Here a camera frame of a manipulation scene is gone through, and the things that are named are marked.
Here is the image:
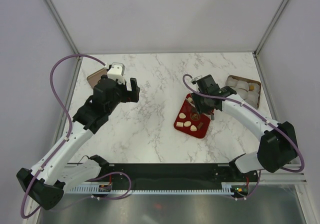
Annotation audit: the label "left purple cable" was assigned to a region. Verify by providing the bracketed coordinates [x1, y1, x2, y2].
[19, 54, 133, 219]

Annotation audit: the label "aluminium profile rail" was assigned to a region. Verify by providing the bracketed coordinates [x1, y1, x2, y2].
[260, 169, 307, 185]

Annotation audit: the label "aluminium frame post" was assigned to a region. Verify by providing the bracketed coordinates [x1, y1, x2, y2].
[252, 0, 301, 57]
[34, 0, 83, 60]

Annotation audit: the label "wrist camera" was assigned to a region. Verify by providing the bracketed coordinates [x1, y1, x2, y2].
[107, 62, 126, 85]
[192, 75, 203, 82]

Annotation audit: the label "gold box lid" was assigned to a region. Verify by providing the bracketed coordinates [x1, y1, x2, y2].
[86, 68, 108, 89]

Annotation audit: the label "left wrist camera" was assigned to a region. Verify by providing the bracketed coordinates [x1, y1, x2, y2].
[107, 62, 126, 85]

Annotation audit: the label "red lacquer tray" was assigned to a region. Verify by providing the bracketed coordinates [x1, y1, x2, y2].
[173, 93, 211, 139]

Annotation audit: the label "left aluminium frame post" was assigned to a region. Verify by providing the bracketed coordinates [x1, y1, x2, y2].
[34, 0, 83, 60]

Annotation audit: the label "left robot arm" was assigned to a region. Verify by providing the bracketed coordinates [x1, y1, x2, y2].
[16, 75, 140, 210]

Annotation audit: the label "purple cable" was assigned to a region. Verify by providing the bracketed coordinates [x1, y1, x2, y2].
[182, 73, 305, 202]
[19, 54, 133, 219]

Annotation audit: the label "gold chocolate box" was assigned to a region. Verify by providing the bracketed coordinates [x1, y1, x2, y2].
[225, 75, 262, 109]

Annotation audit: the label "steel kitchen tongs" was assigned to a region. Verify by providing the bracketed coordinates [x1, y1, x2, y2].
[185, 96, 216, 121]

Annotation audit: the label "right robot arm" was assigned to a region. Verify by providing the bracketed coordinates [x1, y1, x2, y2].
[191, 75, 301, 182]

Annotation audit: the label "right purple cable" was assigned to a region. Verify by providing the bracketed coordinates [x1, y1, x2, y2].
[182, 73, 305, 202]

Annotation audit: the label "white cable duct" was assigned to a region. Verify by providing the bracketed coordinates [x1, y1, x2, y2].
[67, 182, 249, 195]

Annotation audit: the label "cream rectangular chocolate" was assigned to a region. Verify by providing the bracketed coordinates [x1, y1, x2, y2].
[176, 122, 184, 128]

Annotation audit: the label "cream oval chocolate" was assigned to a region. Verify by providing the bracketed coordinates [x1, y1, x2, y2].
[183, 121, 192, 127]

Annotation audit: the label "right aluminium frame post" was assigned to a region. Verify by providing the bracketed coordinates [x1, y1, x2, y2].
[252, 0, 301, 57]

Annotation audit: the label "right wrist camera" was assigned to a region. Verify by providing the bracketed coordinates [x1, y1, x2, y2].
[192, 75, 203, 82]

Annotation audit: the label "cream heart chocolate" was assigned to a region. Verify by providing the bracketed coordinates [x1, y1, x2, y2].
[190, 125, 197, 132]

